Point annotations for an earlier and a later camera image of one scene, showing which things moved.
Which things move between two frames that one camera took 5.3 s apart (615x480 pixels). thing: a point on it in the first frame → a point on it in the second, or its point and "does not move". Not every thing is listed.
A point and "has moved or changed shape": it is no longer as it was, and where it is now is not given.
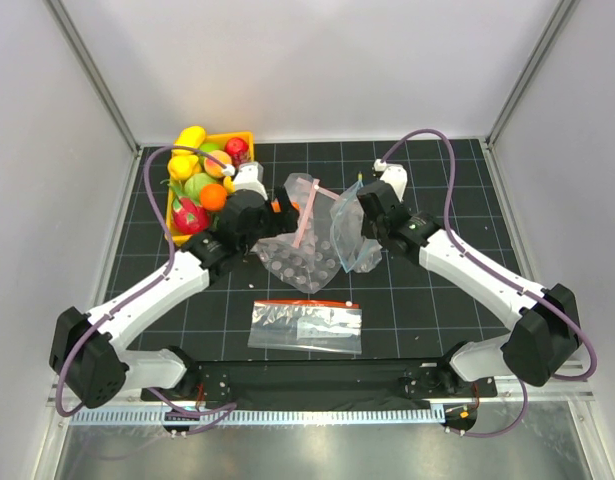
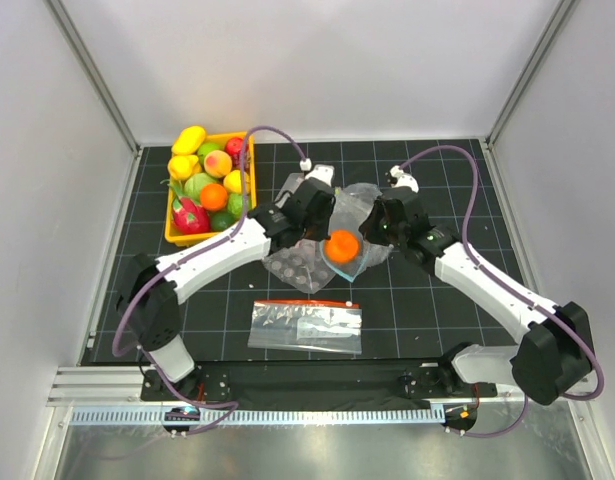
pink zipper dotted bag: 308,257 does not move
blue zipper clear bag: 353,251 has moved or changed shape
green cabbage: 194,184 does not move
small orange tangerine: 277,207 has moved or changed shape
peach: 214,169 does not move
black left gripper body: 260,232 → 317,228
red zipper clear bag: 308,326 does not move
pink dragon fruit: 188,216 does not move
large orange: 213,196 does not move
